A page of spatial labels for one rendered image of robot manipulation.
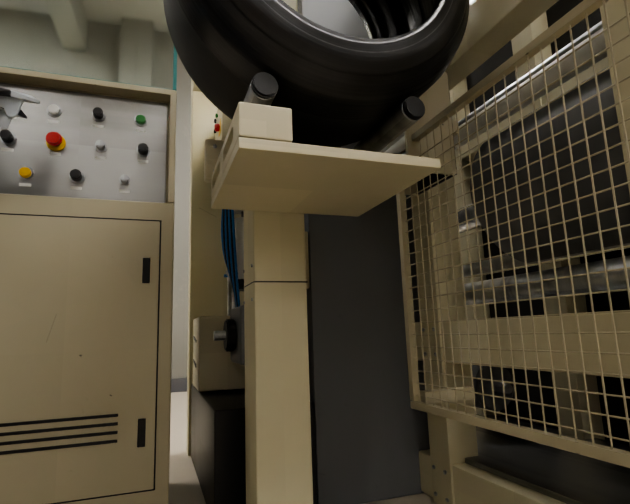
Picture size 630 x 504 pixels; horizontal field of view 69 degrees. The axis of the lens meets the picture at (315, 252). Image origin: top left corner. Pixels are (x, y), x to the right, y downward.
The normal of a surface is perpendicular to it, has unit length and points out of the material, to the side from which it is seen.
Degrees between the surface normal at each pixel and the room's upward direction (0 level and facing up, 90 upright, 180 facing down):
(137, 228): 90
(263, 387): 90
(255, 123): 90
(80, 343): 90
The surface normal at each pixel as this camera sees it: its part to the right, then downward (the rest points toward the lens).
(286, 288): 0.33, -0.18
